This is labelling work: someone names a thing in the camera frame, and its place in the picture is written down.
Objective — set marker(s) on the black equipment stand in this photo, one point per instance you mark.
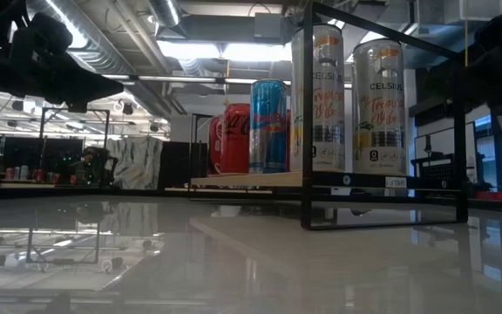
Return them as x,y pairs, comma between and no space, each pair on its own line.
440,174

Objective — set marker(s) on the white ceiling box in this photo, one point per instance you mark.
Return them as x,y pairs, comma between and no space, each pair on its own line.
482,11

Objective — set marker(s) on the crumpled white plastic sheet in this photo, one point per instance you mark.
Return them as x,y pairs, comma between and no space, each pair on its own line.
135,163

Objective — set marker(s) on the wooden shelf with black frame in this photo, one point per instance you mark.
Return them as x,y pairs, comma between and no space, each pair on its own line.
255,179

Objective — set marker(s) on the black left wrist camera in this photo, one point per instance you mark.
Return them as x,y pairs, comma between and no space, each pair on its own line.
42,35

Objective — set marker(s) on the grey ceiling box unit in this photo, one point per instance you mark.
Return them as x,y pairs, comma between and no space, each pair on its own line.
268,26

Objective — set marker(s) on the bright ceiling light panel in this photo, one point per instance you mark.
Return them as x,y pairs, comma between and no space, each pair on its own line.
216,51

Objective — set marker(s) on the black background robot rig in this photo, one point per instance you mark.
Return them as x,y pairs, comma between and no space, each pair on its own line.
74,111

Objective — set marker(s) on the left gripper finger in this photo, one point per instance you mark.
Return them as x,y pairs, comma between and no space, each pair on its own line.
90,91

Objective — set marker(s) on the small silver spiral duct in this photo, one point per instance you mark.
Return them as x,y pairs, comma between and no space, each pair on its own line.
166,13

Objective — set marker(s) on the blue silver Red Bull can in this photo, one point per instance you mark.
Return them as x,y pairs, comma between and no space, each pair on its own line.
268,131

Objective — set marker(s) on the red Coca-Cola classic can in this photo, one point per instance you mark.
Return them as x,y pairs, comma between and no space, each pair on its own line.
215,146

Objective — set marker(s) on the small white background can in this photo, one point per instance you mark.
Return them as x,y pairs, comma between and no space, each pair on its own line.
23,172

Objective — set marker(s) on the small red background can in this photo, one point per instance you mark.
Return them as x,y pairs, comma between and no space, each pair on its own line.
10,174
39,175

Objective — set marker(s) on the large silver spiral duct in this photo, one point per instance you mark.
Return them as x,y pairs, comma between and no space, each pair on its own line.
103,48

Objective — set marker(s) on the long tube light fixture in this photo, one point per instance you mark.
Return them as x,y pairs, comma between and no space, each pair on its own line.
181,79

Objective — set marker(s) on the red box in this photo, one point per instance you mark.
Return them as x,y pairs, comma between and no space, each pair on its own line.
493,196

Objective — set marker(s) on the black table frame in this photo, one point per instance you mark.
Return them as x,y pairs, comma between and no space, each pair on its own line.
255,197

